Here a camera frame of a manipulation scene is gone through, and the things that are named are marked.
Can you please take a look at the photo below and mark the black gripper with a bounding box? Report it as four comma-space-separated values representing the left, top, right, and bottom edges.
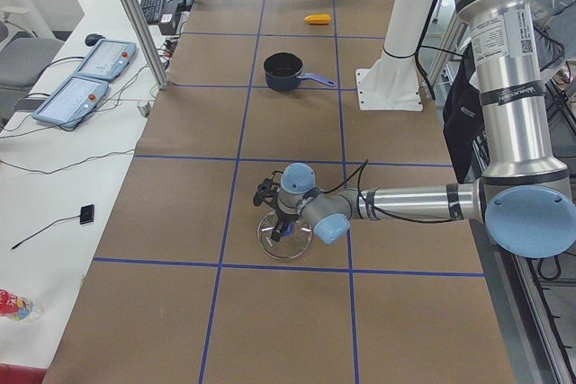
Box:
270, 210, 298, 242

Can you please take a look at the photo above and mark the glass pot lid blue knob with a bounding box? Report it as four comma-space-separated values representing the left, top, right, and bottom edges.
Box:
257, 211, 312, 261

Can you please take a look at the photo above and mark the yellow plastic corn cob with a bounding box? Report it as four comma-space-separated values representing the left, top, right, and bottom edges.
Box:
304, 13, 332, 26

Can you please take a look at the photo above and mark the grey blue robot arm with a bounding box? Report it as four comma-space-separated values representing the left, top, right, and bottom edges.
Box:
258, 0, 575, 258

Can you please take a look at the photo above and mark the brown paper table mat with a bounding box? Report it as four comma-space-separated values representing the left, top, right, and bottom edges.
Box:
45, 0, 515, 383

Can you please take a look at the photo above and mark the dark blue saucepan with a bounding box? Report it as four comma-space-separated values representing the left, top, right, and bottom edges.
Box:
264, 52, 337, 92

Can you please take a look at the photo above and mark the small black square sensor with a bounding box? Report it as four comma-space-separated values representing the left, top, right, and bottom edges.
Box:
79, 204, 95, 225

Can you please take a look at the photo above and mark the black bag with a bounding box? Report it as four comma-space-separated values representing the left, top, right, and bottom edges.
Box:
443, 43, 484, 183

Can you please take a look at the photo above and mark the upper blue teach pendant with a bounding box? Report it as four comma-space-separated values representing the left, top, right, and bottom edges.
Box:
75, 39, 137, 83

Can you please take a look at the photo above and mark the blue teach pendant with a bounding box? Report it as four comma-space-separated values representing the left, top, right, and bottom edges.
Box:
32, 75, 109, 130
75, 39, 137, 83

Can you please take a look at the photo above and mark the lower blue teach pendant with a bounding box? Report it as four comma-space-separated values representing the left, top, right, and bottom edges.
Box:
32, 75, 109, 130

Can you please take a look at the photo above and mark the black keyboard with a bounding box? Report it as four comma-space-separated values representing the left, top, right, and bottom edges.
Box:
139, 0, 164, 24

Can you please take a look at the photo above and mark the black computer mouse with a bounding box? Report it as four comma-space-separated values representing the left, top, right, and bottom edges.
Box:
85, 33, 104, 47

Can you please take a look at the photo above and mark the red patterned plastic bottle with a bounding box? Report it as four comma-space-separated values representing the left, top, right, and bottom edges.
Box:
0, 289, 43, 323

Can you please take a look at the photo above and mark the grey office chair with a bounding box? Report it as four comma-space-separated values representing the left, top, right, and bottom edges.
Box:
1, 6, 64, 126

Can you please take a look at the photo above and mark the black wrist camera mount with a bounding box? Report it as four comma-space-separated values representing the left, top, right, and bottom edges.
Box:
253, 170, 284, 211

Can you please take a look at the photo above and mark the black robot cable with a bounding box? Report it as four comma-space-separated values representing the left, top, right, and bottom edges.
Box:
322, 158, 455, 224

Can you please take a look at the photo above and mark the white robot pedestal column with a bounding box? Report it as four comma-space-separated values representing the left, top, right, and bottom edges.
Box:
355, 0, 434, 112

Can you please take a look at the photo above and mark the aluminium frame post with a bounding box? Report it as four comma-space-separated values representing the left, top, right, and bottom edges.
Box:
121, 0, 168, 90

